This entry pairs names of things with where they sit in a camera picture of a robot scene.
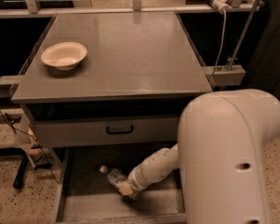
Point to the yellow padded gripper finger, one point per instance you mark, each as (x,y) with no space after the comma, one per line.
(126,189)

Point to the clear plastic water bottle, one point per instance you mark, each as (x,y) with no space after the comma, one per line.
(117,178)

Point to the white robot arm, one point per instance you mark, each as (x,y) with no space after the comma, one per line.
(219,138)

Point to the open grey lower drawer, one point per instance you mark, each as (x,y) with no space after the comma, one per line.
(85,196)

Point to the closed grey upper drawer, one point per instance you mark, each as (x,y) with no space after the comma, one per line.
(91,132)

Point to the grey cabinet with counter top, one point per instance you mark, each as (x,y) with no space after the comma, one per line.
(138,64)

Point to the black floor stand leg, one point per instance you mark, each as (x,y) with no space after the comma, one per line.
(35,156)

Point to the white paper bowl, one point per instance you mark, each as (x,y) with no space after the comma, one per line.
(64,56)

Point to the dark cabinet at right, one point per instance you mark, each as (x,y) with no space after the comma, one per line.
(263,70)

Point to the diagonal metal rod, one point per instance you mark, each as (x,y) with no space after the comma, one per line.
(230,61)

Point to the black drawer handle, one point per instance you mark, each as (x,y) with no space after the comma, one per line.
(119,130)

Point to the grey metal side bracket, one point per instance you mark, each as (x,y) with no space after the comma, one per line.
(222,77)

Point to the grey left side bracket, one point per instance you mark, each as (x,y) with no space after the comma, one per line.
(8,85)

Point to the grey rear rail shelf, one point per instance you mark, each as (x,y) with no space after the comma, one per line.
(48,12)

